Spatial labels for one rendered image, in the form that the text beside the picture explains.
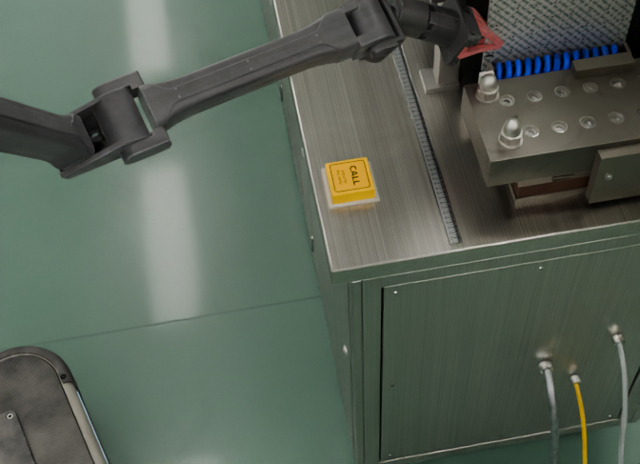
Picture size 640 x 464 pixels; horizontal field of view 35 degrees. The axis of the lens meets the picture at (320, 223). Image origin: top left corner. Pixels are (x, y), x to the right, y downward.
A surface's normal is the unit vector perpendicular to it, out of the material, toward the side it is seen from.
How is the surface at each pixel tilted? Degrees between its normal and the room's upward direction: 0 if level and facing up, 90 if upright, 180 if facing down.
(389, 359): 90
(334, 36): 27
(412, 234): 0
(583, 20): 90
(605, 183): 90
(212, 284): 0
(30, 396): 0
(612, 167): 90
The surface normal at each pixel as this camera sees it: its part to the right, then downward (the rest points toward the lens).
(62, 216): -0.04, -0.58
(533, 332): 0.17, 0.79
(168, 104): 0.18, -0.21
